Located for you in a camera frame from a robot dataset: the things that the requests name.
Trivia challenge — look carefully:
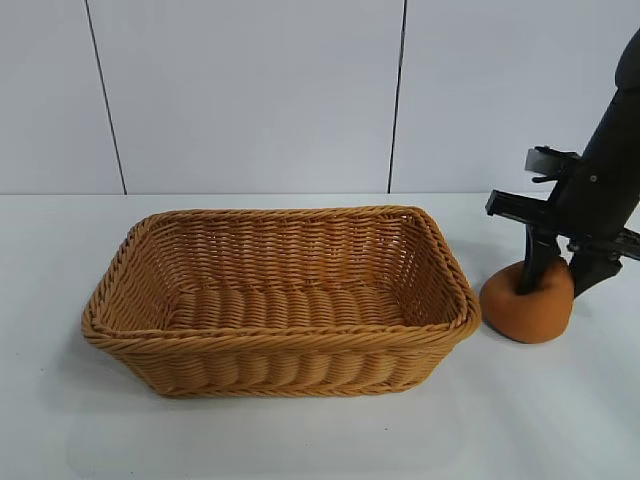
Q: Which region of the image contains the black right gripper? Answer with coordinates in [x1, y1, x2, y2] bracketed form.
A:
[485, 79, 640, 302]

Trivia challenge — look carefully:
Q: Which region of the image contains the bumpy orange fruit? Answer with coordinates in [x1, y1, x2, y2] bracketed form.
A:
[478, 259, 574, 345]

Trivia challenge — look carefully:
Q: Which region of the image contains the tan woven wicker basket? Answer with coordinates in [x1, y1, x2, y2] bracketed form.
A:
[81, 204, 483, 400]

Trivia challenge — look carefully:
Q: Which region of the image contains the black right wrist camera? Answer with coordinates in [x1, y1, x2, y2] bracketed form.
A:
[524, 146, 584, 184]

